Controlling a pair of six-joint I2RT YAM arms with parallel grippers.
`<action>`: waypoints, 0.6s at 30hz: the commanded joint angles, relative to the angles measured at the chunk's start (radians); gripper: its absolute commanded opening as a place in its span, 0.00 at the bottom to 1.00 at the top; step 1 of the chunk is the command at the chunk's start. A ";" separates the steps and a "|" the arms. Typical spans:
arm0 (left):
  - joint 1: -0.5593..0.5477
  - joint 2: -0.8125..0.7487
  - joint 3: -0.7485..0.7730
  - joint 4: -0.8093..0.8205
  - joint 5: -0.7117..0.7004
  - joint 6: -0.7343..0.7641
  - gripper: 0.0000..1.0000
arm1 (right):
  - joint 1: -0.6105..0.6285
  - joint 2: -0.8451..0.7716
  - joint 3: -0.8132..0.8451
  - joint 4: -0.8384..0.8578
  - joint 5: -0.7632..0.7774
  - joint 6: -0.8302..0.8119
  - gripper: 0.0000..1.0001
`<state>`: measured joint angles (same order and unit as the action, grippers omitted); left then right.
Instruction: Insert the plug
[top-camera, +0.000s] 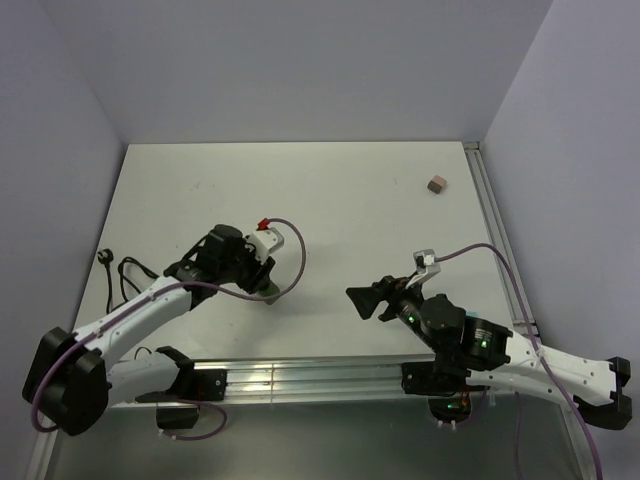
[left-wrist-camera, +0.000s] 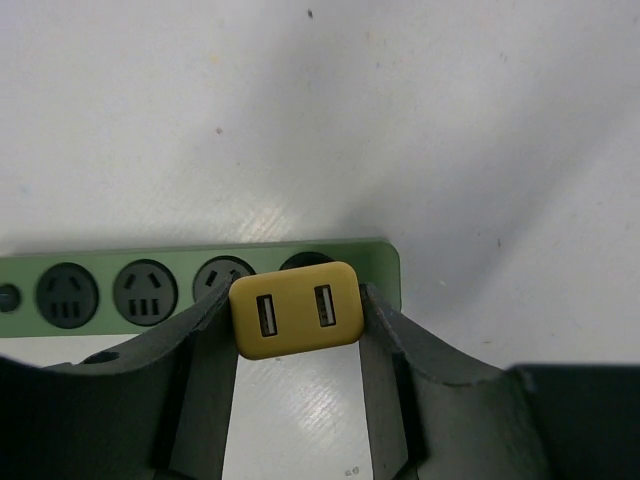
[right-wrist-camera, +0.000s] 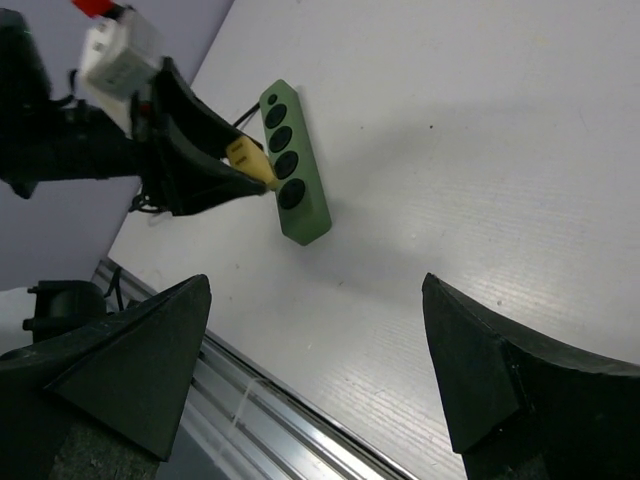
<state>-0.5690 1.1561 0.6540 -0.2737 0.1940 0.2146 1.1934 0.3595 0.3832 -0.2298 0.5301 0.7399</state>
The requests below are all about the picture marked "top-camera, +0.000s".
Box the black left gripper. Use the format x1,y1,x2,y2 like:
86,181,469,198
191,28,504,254
218,235,275,294

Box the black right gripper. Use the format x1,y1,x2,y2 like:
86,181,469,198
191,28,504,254
344,271,443,351

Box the green power strip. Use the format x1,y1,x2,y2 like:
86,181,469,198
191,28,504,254
257,281,280,305

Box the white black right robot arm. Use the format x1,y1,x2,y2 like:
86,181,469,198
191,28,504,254
346,276,633,430

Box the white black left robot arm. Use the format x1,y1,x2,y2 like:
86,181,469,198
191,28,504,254
22,222,284,436

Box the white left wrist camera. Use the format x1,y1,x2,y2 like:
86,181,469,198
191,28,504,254
246,218,285,264

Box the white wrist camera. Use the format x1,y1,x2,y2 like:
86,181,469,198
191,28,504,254
246,218,285,264
406,249,441,289

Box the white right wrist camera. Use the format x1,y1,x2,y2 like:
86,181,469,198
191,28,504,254
406,249,441,289

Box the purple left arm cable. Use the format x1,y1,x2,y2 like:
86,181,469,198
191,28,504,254
30,217,307,441

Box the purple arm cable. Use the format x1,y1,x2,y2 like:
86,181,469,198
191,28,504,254
30,217,307,441
434,243,606,480

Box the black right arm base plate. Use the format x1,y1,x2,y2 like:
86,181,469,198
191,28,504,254
401,361,489,397

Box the aluminium front rail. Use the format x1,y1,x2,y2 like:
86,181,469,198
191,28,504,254
47,357,574,411

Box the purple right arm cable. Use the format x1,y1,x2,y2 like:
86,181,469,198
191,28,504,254
434,243,606,480

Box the black power cord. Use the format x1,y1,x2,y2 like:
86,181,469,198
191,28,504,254
97,248,161,309

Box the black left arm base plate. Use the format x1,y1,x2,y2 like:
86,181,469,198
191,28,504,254
135,368,227,403

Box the aluminium side rail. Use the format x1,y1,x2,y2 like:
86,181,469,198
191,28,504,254
463,142,541,342

